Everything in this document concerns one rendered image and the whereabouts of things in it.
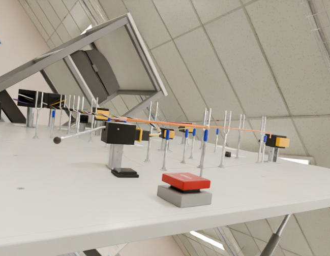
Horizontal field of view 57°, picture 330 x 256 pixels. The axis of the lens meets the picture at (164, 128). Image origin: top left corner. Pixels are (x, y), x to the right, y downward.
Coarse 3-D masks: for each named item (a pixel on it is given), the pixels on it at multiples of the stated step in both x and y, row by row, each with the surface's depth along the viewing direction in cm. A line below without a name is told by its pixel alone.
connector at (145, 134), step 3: (138, 132) 60; (144, 132) 61; (147, 132) 62; (135, 135) 60; (138, 135) 60; (144, 135) 61; (147, 135) 62; (135, 138) 60; (138, 138) 61; (141, 138) 61; (144, 138) 61; (147, 138) 62
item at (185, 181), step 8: (168, 176) 42; (176, 176) 42; (184, 176) 43; (192, 176) 44; (176, 184) 41; (184, 184) 40; (192, 184) 41; (200, 184) 42; (208, 184) 42; (184, 192) 41
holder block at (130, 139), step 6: (108, 126) 57; (114, 126) 57; (120, 126) 58; (126, 126) 58; (132, 126) 59; (102, 132) 60; (108, 132) 57; (114, 132) 58; (120, 132) 58; (126, 132) 59; (132, 132) 59; (102, 138) 60; (108, 138) 57; (114, 138) 58; (120, 138) 58; (126, 138) 59; (132, 138) 59; (126, 144) 59; (132, 144) 59
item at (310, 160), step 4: (256, 152) 394; (280, 156) 359; (284, 156) 355; (288, 156) 351; (292, 156) 347; (296, 156) 343; (300, 156) 339; (304, 156) 336; (292, 160) 344; (296, 160) 340; (300, 160) 336; (304, 160) 331; (308, 160) 327; (312, 160) 327; (312, 164) 327
